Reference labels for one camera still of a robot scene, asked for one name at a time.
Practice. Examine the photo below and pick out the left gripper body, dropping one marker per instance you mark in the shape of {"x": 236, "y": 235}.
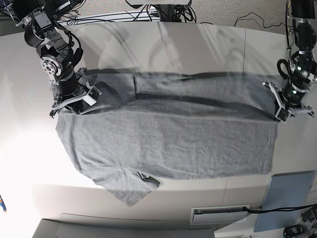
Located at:
{"x": 290, "y": 94}

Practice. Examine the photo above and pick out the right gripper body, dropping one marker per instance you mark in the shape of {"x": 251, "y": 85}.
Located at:
{"x": 67, "y": 89}

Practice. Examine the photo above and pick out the grey T-shirt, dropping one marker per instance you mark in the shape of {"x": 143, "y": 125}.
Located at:
{"x": 147, "y": 127}

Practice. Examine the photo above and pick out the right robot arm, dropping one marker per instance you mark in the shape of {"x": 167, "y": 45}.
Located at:
{"x": 59, "y": 50}

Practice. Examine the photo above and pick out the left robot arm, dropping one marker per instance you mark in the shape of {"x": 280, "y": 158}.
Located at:
{"x": 299, "y": 70}

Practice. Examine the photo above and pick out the blue-grey flat board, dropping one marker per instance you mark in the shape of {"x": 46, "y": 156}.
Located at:
{"x": 285, "y": 190}

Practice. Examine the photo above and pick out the white central stand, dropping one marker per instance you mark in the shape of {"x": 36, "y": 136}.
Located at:
{"x": 142, "y": 2}

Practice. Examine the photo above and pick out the orange blue tool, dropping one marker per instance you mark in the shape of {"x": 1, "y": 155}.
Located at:
{"x": 2, "y": 205}

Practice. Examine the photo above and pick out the black device bottom right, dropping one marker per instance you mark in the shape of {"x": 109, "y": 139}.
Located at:
{"x": 293, "y": 231}

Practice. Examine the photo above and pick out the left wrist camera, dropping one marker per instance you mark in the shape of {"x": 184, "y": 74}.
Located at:
{"x": 282, "y": 114}

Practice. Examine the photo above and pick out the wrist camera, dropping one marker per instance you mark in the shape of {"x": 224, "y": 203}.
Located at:
{"x": 282, "y": 114}
{"x": 91, "y": 96}

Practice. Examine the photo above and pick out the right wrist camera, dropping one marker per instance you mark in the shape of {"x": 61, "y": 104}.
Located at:
{"x": 91, "y": 96}

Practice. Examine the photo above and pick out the white cable slot tray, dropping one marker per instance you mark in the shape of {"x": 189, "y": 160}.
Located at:
{"x": 218, "y": 215}

